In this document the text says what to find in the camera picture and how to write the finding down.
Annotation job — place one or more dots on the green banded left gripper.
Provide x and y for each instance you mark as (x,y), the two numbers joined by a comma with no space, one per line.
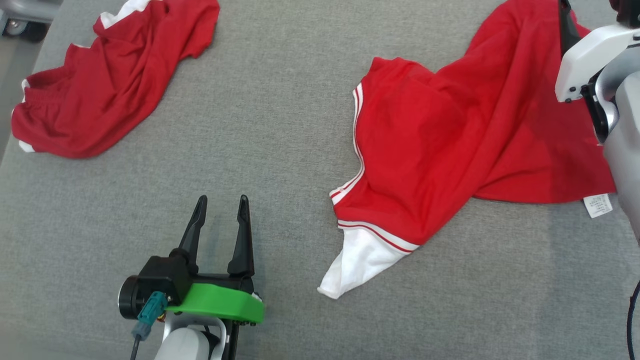
(225,302)

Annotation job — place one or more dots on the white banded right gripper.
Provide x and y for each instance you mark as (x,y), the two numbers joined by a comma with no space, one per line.
(585,57)

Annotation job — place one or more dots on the red basketball jersey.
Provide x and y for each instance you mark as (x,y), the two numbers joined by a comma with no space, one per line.
(450,135)

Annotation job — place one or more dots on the red basketball shorts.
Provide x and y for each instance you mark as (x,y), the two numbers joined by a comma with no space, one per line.
(110,85)

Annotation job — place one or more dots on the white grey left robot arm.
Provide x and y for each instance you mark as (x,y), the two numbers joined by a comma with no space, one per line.
(185,345)

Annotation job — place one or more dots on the grey wheeled cart base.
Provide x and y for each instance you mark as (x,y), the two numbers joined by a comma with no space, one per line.
(22,20)

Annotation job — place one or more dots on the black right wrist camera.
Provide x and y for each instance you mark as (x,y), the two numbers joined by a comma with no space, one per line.
(627,11)

